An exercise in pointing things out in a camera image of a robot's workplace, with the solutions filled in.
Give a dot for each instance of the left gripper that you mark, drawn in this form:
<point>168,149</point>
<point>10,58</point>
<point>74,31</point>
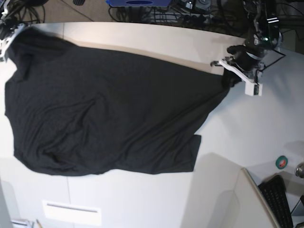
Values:
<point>245,58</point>

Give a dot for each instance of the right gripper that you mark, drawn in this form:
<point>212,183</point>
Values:
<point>6,26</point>

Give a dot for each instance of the black t-shirt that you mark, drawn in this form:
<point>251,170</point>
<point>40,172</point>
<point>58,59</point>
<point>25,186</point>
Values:
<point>76,111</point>

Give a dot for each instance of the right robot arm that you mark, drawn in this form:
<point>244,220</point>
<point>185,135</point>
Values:
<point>4,11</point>

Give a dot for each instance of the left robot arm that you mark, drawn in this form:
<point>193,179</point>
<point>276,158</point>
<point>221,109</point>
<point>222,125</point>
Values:
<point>262,35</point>

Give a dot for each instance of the black power strip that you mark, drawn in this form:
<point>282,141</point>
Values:
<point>200,20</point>

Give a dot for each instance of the green tape roll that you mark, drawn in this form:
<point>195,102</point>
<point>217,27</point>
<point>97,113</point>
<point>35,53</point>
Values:
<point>281,162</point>

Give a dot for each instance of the metal knob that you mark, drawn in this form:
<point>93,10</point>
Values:
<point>299,171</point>

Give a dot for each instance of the black keyboard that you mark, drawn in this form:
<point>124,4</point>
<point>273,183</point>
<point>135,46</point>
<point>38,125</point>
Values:
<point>273,191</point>

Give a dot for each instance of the white partition panel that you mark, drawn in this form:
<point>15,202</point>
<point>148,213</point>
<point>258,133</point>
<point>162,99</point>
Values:
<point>224,195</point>

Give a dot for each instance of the pencil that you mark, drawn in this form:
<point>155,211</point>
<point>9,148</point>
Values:
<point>39,224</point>

